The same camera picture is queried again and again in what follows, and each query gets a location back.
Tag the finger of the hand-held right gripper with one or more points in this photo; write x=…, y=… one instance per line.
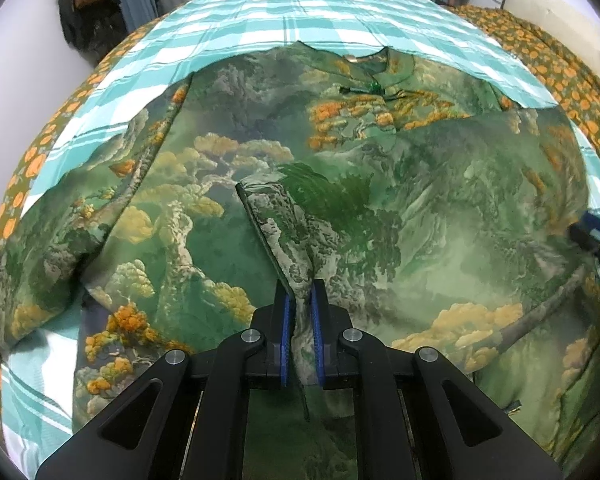
x=597, y=237

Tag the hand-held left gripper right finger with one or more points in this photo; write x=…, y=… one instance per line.
x=318, y=342

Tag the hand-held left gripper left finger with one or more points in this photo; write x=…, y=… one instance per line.
x=286, y=332

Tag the green landscape print dress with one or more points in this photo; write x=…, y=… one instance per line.
x=380, y=210

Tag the dark hanging clothes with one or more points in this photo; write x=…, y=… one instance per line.
x=87, y=10

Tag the orange floral bed sheet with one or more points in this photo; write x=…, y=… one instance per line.
x=555, y=60

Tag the cream pillow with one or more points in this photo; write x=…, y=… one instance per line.
x=560, y=20

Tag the teal checked blanket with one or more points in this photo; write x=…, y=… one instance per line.
x=305, y=10

